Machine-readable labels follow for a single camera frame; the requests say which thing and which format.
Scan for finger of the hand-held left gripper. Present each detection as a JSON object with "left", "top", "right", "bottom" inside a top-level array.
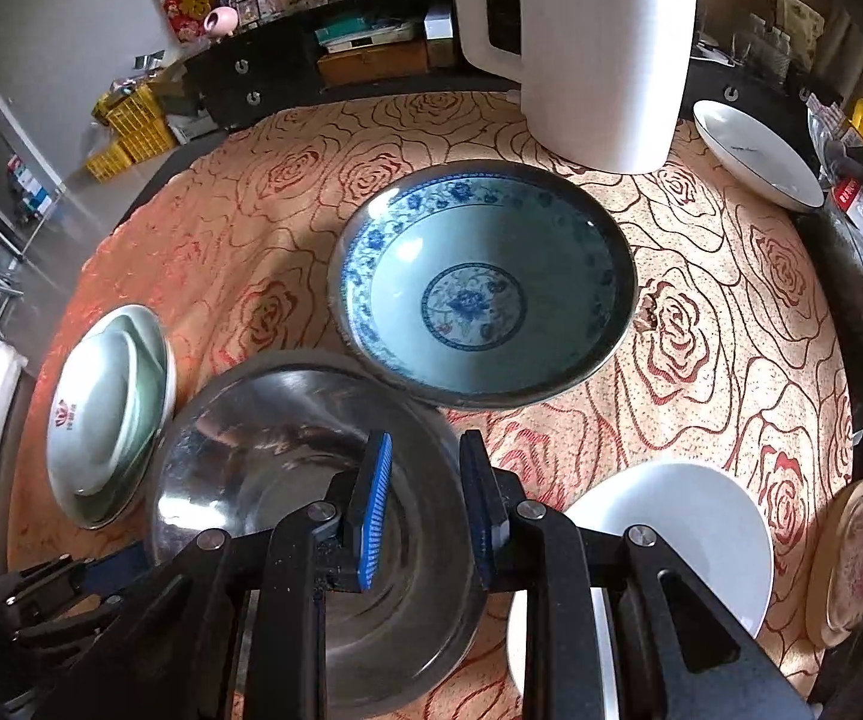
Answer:
[
  {"left": 11, "top": 591, "right": 136, "bottom": 653},
  {"left": 0, "top": 546, "right": 149, "bottom": 620}
]

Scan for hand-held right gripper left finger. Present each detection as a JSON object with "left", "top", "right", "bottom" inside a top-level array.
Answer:
[{"left": 49, "top": 431, "right": 395, "bottom": 720}]

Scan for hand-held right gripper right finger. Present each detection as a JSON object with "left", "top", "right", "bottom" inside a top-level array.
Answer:
[{"left": 459, "top": 431, "right": 814, "bottom": 720}]

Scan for white oval plate dark rim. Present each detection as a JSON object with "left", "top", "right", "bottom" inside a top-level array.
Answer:
[{"left": 45, "top": 304, "right": 178, "bottom": 530}]

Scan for large stainless steel bowl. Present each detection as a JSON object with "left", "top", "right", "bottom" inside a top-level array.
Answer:
[{"left": 146, "top": 351, "right": 488, "bottom": 715}]

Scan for small white dish red logo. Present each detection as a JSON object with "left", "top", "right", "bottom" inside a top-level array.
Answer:
[{"left": 49, "top": 326, "right": 140, "bottom": 496}]

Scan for green rectangular tray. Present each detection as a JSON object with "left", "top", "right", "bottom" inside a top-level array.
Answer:
[{"left": 75, "top": 313, "right": 170, "bottom": 518}]

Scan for blue patterned ceramic bowl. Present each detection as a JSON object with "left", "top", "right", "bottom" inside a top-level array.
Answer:
[{"left": 328, "top": 160, "right": 638, "bottom": 412}]

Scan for plain white bowl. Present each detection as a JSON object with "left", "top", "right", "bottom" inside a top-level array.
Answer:
[{"left": 506, "top": 463, "right": 775, "bottom": 720}]

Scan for rose patterned tablecloth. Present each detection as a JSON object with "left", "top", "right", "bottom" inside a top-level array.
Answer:
[{"left": 7, "top": 90, "right": 856, "bottom": 720}]

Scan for wooden box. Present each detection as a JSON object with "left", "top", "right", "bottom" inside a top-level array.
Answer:
[{"left": 318, "top": 41, "right": 428, "bottom": 85}]

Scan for black cabinet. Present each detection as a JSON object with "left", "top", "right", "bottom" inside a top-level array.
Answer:
[{"left": 184, "top": 0, "right": 844, "bottom": 137}]

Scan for white round plate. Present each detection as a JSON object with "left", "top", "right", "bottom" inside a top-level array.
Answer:
[{"left": 692, "top": 100, "right": 826, "bottom": 212}]

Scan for stack of books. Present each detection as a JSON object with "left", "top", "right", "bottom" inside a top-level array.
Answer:
[{"left": 315, "top": 19, "right": 421, "bottom": 53}]

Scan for white electric kettle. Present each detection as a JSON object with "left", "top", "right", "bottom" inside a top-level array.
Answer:
[{"left": 448, "top": 0, "right": 709, "bottom": 173}]

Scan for red patterned box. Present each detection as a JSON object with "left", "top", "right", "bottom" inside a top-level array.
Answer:
[{"left": 160, "top": 0, "right": 221, "bottom": 42}]

